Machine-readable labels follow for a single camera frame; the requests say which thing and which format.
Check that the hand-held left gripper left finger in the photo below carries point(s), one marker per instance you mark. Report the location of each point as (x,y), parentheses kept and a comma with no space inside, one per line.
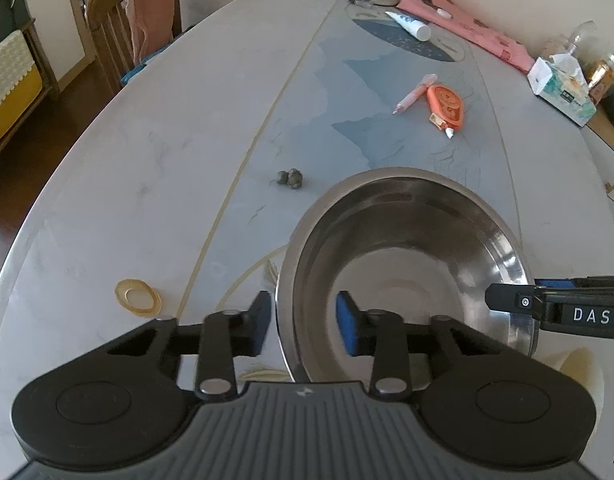
(261,325)

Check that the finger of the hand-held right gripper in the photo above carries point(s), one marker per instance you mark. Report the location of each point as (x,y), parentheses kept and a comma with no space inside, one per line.
(512,300)

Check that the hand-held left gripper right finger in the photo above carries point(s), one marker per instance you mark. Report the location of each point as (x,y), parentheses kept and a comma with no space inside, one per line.
(347,325)

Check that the large stainless steel bowl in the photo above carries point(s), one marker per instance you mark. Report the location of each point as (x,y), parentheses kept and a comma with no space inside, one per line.
(402,270)

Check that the small grey lump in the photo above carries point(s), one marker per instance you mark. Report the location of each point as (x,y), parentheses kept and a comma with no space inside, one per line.
(289,178)

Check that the white wooden-top cabinet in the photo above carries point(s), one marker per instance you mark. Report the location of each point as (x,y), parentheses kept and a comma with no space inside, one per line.
(607,160)

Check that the orange correction tape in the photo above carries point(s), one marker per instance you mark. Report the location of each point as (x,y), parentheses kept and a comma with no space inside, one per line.
(447,107)

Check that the teal tissue box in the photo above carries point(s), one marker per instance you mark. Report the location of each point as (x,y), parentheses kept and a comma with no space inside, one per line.
(562,91)

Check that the pink pen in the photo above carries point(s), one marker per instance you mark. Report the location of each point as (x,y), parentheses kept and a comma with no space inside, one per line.
(414,92)

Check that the amber glass bottle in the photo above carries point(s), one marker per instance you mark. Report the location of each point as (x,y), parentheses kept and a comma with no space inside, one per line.
(603,76)

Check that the large clear glass jar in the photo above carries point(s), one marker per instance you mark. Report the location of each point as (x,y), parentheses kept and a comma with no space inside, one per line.
(582,35)

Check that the pink printed cloth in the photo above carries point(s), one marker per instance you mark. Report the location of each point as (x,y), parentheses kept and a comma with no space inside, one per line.
(467,25)

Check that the white cream tube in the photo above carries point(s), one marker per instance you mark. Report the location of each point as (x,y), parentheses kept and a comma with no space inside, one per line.
(409,24)

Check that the pink garment on chair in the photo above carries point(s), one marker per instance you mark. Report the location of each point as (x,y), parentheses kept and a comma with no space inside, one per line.
(149,10)

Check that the wooden chair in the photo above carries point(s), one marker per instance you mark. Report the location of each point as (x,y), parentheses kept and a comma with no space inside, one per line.
(107,25)

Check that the sofa with cream cover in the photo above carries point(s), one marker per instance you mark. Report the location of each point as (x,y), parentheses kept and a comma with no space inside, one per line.
(12,75)

